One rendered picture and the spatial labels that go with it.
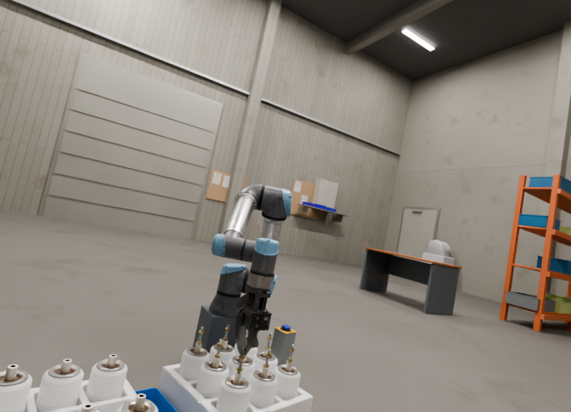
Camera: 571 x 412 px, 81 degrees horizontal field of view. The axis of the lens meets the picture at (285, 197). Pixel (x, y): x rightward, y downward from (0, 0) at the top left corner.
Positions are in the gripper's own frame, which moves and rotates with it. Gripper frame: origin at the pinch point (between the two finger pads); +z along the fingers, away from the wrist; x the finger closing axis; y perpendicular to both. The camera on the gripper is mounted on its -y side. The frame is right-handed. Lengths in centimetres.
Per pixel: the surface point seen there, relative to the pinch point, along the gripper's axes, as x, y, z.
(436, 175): 831, -556, -283
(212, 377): -5.2, -6.4, 11.5
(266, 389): 10.1, 2.1, 11.9
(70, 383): -44.8, -6.8, 11.0
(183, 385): -11.8, -13.8, 17.1
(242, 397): 0.3, 5.3, 11.9
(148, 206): 72, -724, -25
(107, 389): -35.1, -9.0, 14.3
